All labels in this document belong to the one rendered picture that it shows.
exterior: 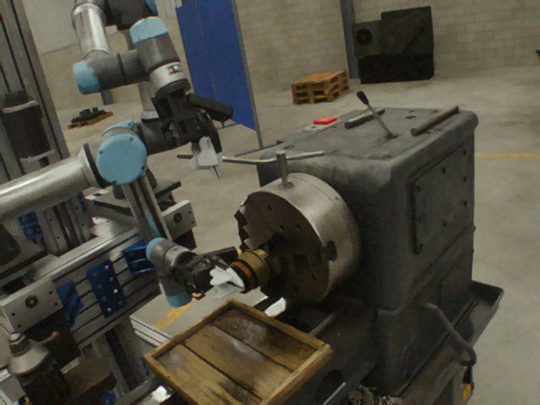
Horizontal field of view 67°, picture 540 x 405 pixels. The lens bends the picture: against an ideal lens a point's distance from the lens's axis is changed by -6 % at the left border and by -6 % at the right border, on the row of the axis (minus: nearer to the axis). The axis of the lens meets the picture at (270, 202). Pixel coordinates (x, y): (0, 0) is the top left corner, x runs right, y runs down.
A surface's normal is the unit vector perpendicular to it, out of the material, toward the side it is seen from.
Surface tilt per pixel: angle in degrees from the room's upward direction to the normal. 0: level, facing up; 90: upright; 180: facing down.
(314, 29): 90
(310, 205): 37
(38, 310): 90
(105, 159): 89
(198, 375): 0
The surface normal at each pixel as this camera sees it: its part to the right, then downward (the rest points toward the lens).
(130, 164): 0.48, 0.25
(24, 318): 0.77, 0.11
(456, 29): -0.50, 0.41
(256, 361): -0.18, -0.91
